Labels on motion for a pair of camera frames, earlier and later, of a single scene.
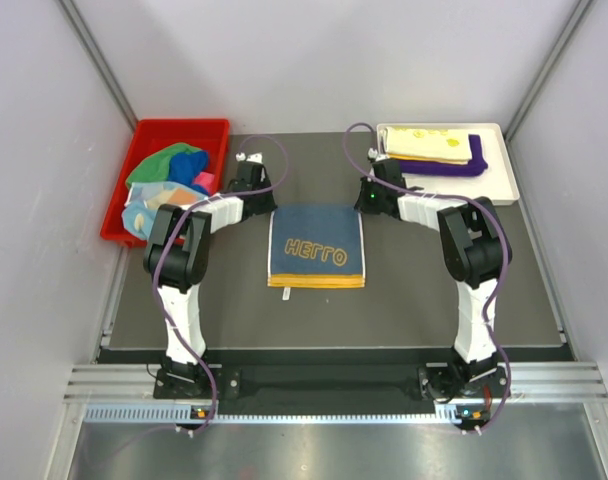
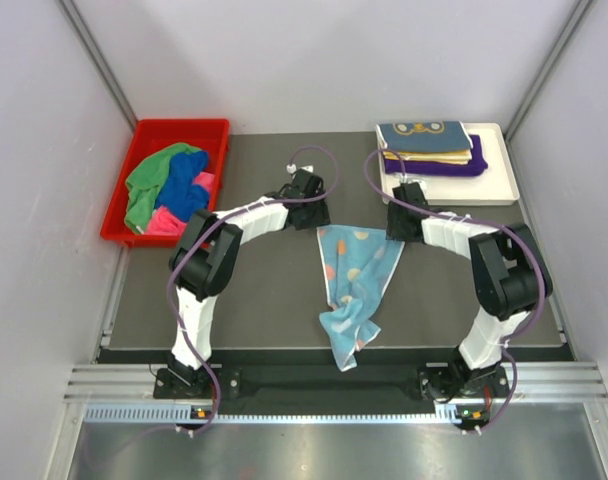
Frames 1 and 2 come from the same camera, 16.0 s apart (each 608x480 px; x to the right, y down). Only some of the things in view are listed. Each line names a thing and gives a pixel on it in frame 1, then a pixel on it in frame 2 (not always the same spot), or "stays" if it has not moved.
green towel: x=156 y=168 stays
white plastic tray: x=496 y=184 stays
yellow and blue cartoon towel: x=316 y=246 → x=424 y=136
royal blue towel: x=185 y=166 stays
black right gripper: x=363 y=205 → x=393 y=228
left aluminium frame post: x=96 y=60 stays
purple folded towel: x=475 y=166 stays
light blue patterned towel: x=143 y=199 → x=358 y=262
